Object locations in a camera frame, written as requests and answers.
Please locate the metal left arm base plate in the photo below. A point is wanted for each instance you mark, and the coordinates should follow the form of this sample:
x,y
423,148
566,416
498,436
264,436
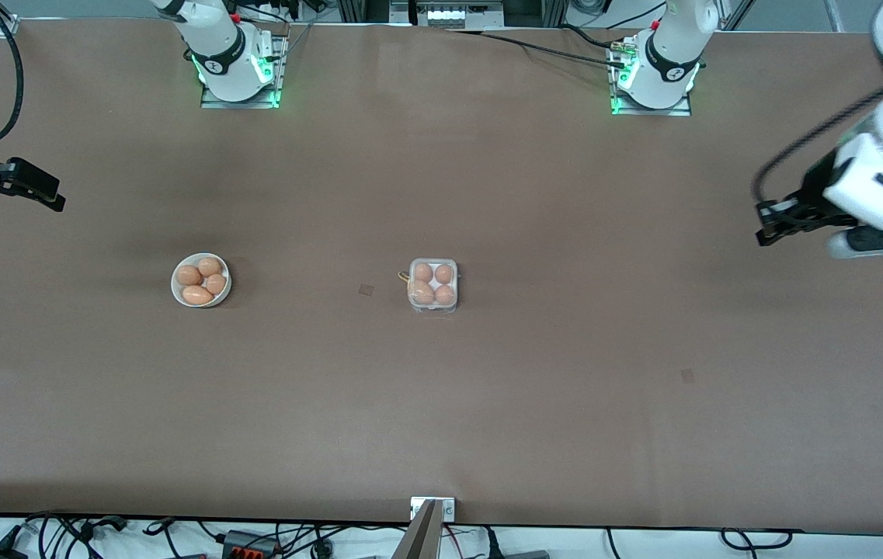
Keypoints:
x,y
682,111

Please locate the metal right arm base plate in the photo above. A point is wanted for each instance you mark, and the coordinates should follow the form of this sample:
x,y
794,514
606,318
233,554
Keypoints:
x,y
279,78

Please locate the clear plastic egg carton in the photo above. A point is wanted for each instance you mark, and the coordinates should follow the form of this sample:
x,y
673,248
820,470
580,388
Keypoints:
x,y
433,284

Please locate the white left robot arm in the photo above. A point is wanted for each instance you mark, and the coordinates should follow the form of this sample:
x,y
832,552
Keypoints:
x,y
674,39

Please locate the black connector block orange levers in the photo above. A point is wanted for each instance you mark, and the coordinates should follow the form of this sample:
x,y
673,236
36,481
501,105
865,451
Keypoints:
x,y
247,546

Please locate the aluminium camera mount bar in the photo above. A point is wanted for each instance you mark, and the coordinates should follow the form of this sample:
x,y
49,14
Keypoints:
x,y
419,536

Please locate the white power strip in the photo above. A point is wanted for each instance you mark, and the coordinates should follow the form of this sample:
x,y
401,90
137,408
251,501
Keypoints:
x,y
445,14

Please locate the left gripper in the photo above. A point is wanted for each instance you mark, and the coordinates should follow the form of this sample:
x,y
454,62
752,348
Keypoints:
x,y
817,190

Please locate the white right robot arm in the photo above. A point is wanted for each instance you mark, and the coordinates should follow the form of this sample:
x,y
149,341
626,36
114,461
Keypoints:
x,y
220,39

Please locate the brown egg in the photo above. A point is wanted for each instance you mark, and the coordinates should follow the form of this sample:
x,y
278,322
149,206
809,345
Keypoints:
x,y
423,272
210,266
216,284
444,274
189,275
197,295
445,295
422,293

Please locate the aluminium corner bracket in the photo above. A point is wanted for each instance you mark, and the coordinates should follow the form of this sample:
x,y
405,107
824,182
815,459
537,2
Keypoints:
x,y
5,28

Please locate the white bowl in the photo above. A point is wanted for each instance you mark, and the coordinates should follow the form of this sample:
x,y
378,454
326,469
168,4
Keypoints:
x,y
175,291

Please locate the silver camera mount bracket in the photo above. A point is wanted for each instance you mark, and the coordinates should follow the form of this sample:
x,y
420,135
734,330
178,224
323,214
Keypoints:
x,y
449,508

